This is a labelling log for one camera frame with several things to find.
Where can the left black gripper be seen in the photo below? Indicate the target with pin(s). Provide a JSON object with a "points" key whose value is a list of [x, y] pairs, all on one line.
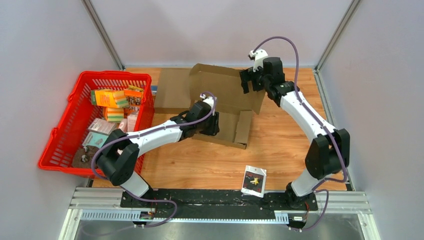
{"points": [[214, 129]]}

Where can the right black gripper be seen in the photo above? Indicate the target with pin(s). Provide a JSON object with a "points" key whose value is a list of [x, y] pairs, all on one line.
{"points": [[247, 75]]}

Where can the cardboard box stack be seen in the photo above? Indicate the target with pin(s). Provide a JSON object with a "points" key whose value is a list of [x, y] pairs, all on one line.
{"points": [[236, 108]]}

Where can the plastic bag with printed card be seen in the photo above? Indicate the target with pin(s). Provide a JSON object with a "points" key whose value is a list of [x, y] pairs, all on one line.
{"points": [[254, 181]]}

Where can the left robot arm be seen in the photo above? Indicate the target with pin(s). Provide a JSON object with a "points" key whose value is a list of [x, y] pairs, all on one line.
{"points": [[118, 156]]}

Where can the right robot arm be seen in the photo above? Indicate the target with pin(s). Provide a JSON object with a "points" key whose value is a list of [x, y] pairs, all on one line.
{"points": [[328, 155]]}

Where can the orange snack packet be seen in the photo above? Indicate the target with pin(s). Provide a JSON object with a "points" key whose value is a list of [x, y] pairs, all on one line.
{"points": [[134, 95]]}

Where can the orange sponge pack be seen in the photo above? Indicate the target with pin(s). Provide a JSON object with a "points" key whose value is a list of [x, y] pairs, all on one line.
{"points": [[109, 98]]}

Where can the pink packaged item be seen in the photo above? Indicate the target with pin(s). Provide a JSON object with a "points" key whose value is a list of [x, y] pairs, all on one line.
{"points": [[102, 126]]}

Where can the teal packaged item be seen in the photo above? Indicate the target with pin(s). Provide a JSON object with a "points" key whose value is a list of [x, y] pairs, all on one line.
{"points": [[94, 139]]}

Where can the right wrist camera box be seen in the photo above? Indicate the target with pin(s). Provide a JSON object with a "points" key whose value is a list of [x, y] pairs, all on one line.
{"points": [[257, 56]]}

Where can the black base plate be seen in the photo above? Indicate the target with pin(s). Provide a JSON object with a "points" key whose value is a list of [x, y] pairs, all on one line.
{"points": [[230, 204]]}

